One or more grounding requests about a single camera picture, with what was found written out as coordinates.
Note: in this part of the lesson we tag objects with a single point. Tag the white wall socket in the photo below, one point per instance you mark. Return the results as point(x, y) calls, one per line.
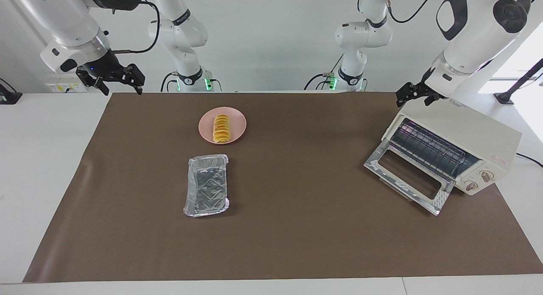
point(59, 87)

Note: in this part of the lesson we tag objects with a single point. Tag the black pole stand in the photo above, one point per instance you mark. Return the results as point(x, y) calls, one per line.
point(519, 81)

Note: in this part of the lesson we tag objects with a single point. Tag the black clamp stand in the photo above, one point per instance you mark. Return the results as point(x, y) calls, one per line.
point(8, 96)

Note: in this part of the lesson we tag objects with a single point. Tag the cream oven knob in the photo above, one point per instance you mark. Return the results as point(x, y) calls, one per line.
point(486, 176)
point(471, 186)

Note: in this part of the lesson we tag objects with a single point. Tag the glass oven door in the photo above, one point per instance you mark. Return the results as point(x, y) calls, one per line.
point(382, 170)

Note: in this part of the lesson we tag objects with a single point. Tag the aluminium foil tray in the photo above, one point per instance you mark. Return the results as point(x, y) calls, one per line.
point(207, 189)

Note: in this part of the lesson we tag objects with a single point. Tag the brown table mat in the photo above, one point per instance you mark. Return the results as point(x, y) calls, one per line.
point(297, 235)

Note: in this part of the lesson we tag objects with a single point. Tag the metal oven rack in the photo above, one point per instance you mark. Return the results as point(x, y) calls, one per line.
point(428, 148)

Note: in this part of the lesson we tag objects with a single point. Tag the yellow twisted bread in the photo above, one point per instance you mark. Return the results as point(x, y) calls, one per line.
point(222, 129)

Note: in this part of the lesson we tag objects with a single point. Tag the cream toaster oven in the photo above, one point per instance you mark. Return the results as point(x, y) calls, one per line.
point(475, 129)

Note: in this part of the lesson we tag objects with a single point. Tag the pink round plate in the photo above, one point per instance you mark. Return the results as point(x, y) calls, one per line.
point(237, 123)

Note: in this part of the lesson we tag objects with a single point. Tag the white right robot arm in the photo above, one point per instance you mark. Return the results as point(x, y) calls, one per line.
point(68, 19)

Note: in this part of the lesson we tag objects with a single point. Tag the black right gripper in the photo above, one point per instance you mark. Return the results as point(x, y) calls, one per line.
point(108, 68)

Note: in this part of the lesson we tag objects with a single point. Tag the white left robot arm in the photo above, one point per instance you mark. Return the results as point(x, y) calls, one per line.
point(479, 32)

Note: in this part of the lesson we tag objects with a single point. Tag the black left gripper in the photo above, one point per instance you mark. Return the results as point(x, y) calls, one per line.
point(422, 90)

